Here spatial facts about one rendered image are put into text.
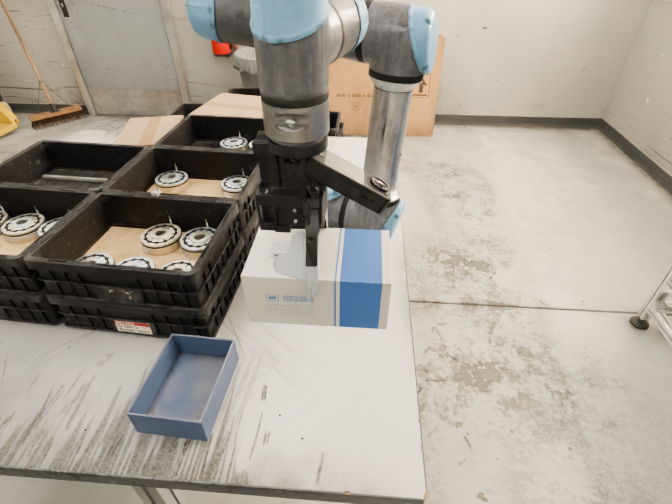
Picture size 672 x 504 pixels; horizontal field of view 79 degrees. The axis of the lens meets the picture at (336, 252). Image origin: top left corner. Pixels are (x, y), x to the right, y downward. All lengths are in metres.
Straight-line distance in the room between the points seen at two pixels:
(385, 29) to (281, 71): 0.47
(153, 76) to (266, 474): 4.07
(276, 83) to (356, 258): 0.26
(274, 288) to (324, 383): 0.44
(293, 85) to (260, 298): 0.29
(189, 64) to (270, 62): 3.97
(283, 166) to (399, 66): 0.44
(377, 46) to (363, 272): 0.49
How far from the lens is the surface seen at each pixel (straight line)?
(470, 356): 1.97
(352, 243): 0.60
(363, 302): 0.56
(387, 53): 0.88
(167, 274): 0.93
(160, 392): 1.01
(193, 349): 1.04
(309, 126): 0.46
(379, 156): 0.96
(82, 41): 4.78
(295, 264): 0.52
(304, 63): 0.44
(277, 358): 1.01
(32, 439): 1.08
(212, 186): 1.42
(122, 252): 1.21
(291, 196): 0.50
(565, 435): 1.89
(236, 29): 0.58
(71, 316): 1.21
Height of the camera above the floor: 1.50
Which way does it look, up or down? 38 degrees down
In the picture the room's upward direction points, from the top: straight up
